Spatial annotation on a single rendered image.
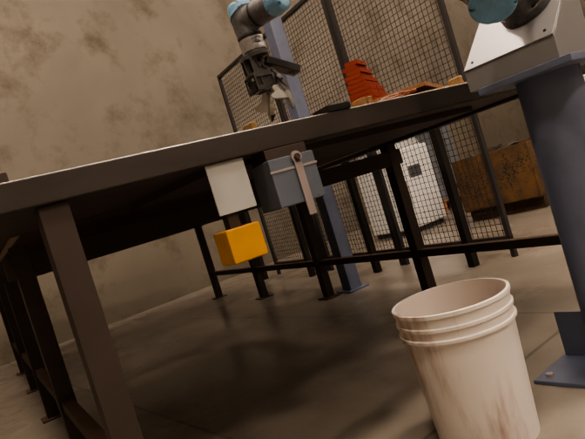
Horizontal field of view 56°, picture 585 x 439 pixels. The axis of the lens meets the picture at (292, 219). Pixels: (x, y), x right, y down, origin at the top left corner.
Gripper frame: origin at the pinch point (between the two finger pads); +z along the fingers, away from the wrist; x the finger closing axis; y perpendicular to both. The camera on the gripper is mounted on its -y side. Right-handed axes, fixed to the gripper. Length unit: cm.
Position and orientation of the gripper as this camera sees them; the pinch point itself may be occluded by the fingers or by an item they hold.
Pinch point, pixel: (285, 115)
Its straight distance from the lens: 169.4
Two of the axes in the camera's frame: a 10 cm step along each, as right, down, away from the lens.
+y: -8.2, 3.3, -4.6
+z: 3.5, 9.4, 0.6
